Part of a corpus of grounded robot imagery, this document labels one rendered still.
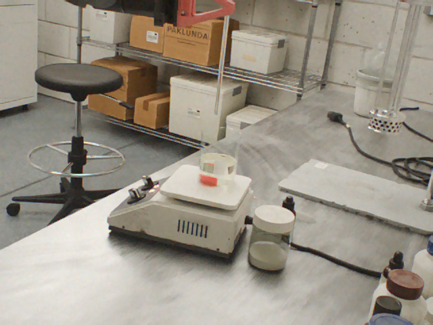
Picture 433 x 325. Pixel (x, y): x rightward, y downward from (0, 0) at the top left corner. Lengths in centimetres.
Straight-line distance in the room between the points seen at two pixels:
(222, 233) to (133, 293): 16
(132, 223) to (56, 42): 347
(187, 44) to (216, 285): 244
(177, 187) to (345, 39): 246
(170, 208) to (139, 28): 261
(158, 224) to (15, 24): 302
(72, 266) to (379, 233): 52
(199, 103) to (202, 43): 33
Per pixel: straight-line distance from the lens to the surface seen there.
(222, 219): 84
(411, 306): 69
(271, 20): 338
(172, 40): 321
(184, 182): 89
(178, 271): 83
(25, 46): 389
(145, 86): 357
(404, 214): 112
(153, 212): 87
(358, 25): 322
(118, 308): 75
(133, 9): 85
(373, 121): 112
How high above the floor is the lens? 119
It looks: 21 degrees down
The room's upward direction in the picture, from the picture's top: 7 degrees clockwise
